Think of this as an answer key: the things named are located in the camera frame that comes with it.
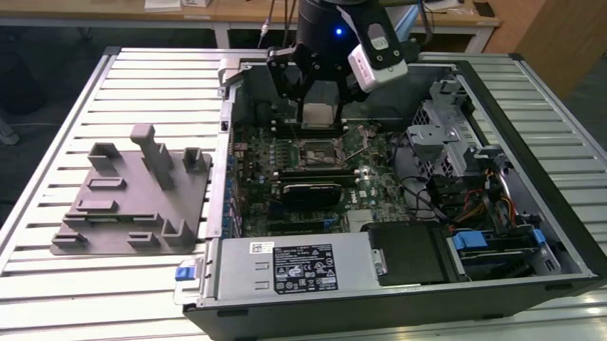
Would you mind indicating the black open PC case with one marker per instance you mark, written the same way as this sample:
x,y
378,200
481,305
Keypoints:
x,y
332,319

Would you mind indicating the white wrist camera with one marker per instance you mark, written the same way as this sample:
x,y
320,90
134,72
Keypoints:
x,y
378,76

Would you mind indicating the CPU socket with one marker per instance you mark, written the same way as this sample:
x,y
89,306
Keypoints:
x,y
314,154

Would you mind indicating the small white box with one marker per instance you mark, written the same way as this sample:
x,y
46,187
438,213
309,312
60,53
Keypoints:
x,y
196,3

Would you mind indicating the silver chipset heatsink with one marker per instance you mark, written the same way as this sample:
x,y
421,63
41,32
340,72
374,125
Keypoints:
x,y
361,220

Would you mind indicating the black phone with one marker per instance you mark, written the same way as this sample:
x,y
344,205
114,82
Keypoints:
x,y
484,9

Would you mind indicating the silver square CPU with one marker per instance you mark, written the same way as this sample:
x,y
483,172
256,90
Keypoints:
x,y
318,115

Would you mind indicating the thin metal locking lever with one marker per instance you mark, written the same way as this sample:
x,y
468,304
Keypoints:
x,y
296,135
357,151

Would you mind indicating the grey plastic parts rack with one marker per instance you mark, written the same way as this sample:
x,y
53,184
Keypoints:
x,y
141,213

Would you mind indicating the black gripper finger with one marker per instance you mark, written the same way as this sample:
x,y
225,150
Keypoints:
x,y
349,96
284,78

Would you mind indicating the green motherboard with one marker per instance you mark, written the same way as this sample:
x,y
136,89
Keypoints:
x,y
378,209

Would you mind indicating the silver power supply unit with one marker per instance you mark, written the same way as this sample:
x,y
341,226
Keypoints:
x,y
236,270

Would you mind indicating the grey chair base leg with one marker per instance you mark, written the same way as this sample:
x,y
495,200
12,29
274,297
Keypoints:
x,y
6,133

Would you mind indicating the blue disk carrier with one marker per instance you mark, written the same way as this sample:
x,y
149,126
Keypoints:
x,y
469,243

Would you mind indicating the wooden desk with white frame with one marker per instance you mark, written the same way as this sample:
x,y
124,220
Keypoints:
x,y
198,14

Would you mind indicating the black expansion slot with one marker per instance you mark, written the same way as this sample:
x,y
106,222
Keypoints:
x,y
293,225

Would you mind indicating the black graphics card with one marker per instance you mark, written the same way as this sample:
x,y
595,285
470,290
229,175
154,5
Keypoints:
x,y
309,195

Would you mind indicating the grey metal drive cage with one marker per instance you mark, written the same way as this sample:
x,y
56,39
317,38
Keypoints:
x,y
436,138

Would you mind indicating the blue plastic release latch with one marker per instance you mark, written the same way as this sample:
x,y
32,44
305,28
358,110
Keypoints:
x,y
184,274

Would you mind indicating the wooden cabinet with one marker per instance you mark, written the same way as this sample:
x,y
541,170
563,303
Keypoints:
x,y
559,42

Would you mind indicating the white paper sheet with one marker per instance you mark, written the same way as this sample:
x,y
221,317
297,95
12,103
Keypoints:
x,y
161,3

